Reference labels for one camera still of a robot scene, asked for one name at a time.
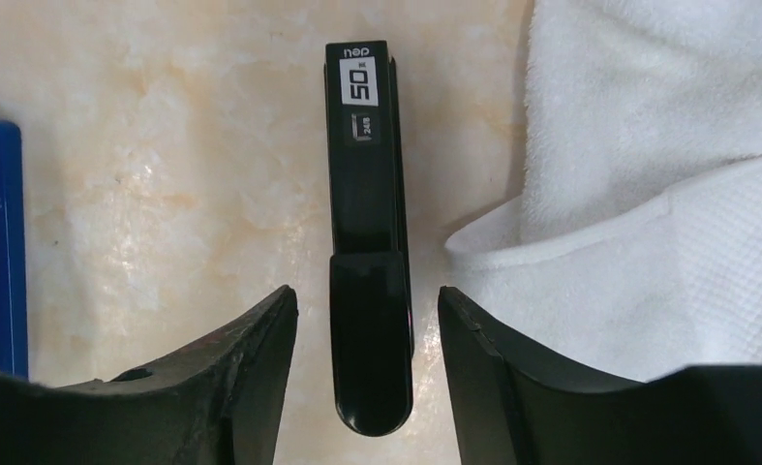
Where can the white towel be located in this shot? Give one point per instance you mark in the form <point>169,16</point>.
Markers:
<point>635,246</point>

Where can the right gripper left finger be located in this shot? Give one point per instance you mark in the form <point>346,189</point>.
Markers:
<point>216,400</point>

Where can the black stapler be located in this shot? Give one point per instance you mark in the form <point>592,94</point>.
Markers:
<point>370,316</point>

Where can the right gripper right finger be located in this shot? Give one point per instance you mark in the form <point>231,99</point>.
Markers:
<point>515,401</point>

